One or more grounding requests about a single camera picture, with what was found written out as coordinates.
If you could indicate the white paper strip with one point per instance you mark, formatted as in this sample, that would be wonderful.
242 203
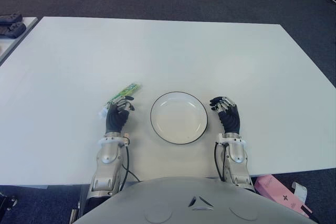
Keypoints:
300 191

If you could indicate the pink cardboard box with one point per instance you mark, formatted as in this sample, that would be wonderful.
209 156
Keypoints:
278 192

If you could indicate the grey side table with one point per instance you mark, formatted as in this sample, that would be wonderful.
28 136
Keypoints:
15 40

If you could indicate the green snack packet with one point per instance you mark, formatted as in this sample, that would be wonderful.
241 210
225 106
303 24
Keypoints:
127 89

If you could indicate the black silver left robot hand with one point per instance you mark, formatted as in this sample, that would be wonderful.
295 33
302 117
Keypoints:
116 120

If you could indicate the black game controller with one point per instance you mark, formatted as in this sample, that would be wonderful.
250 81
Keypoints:
13 30
9 17

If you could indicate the grey robot torso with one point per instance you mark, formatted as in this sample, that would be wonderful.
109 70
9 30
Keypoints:
183 203

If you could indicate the black metal bracket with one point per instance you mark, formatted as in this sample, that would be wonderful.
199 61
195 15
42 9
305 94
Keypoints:
6 201

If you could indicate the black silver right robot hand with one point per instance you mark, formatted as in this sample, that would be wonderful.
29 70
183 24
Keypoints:
231 120

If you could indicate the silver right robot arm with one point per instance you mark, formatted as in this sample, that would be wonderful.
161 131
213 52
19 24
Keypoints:
237 161

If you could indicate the white plate with black rim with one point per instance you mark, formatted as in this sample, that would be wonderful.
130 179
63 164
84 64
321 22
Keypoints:
179 119

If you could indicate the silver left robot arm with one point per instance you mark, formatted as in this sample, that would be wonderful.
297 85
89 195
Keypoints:
109 161

